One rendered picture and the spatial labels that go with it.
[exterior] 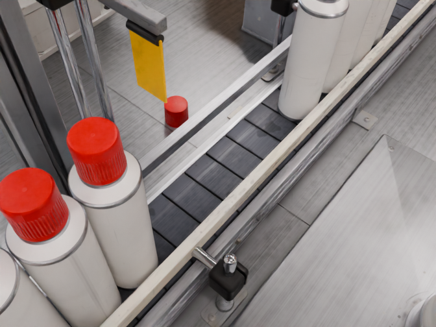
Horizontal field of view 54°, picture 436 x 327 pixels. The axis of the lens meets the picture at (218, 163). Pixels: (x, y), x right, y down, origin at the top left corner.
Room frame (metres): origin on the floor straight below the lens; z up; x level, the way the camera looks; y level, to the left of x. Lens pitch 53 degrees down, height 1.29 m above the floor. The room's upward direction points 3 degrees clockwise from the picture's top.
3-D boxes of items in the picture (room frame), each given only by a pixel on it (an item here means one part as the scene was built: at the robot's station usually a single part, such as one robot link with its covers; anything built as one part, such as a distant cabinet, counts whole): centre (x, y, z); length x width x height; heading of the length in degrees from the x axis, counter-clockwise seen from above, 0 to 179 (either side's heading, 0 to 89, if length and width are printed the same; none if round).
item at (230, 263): (0.16, -0.02, 0.89); 0.03 x 0.03 x 0.12; 53
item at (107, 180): (0.17, 0.08, 0.98); 0.05 x 0.05 x 0.20
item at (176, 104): (0.42, 0.06, 0.85); 0.03 x 0.03 x 0.03
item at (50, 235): (0.13, 0.11, 0.98); 0.05 x 0.05 x 0.20
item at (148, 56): (0.23, 0.05, 1.09); 0.03 x 0.01 x 0.06; 53
